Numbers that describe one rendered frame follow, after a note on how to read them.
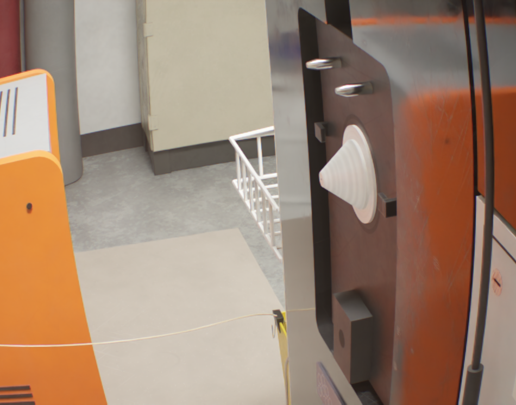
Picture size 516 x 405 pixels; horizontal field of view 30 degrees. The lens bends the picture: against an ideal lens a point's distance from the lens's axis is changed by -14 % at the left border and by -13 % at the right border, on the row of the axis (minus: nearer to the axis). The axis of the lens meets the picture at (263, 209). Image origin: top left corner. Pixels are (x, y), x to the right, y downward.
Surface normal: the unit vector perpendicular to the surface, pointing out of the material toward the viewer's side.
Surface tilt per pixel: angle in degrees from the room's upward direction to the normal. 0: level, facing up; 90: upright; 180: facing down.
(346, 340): 90
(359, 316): 0
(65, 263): 90
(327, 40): 90
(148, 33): 90
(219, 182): 0
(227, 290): 0
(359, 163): 57
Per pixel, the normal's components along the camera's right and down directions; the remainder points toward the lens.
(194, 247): -0.07, -0.91
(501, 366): -0.97, 0.15
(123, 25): 0.24, 0.38
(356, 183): -0.42, 0.33
